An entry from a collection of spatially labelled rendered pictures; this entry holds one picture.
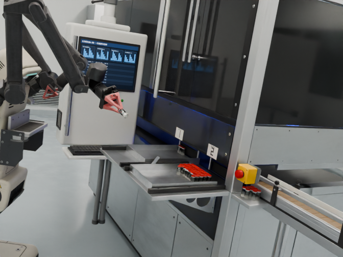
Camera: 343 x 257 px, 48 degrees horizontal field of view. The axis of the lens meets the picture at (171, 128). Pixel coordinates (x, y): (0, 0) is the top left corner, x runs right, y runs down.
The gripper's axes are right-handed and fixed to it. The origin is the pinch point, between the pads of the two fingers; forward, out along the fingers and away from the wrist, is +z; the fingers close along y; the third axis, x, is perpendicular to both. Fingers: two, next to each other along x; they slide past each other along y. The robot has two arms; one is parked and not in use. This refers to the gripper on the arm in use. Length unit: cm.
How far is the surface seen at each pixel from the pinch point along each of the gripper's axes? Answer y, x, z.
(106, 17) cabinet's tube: -14, 58, -83
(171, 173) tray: -39, 28, 18
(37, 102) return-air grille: -364, 192, -370
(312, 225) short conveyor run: -7, 34, 82
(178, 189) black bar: -25.6, 12.8, 33.1
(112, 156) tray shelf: -51, 17, -13
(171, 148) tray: -59, 58, -5
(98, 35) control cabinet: -21, 48, -76
